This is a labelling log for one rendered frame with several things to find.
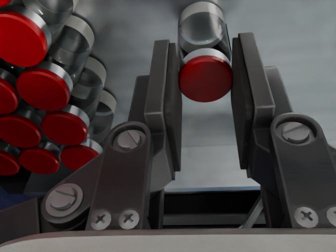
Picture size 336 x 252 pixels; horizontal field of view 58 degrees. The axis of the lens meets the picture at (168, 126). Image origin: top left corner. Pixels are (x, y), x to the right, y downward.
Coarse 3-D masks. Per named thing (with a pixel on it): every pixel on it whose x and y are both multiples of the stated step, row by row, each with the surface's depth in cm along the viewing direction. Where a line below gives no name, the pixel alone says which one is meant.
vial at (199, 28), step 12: (192, 12) 13; (204, 12) 13; (216, 12) 13; (180, 24) 13; (192, 24) 12; (204, 24) 12; (216, 24) 12; (180, 36) 13; (192, 36) 12; (204, 36) 11; (216, 36) 12; (180, 48) 12; (192, 48) 12; (204, 48) 11; (216, 48) 12; (228, 48) 12; (180, 60) 12; (228, 60) 11
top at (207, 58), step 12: (192, 60) 11; (204, 60) 11; (216, 60) 11; (180, 72) 11; (192, 72) 11; (204, 72) 11; (216, 72) 11; (228, 72) 11; (180, 84) 11; (192, 84) 11; (204, 84) 11; (216, 84) 11; (228, 84) 11; (192, 96) 12; (204, 96) 12; (216, 96) 12
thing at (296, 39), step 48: (96, 0) 14; (144, 0) 14; (192, 0) 14; (240, 0) 14; (288, 0) 14; (96, 48) 16; (144, 48) 16; (288, 48) 15; (288, 96) 17; (192, 144) 21
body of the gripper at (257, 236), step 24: (24, 240) 6; (48, 240) 5; (72, 240) 5; (96, 240) 5; (120, 240) 5; (144, 240) 5; (168, 240) 5; (192, 240) 5; (216, 240) 5; (240, 240) 5; (264, 240) 5; (288, 240) 5; (312, 240) 5
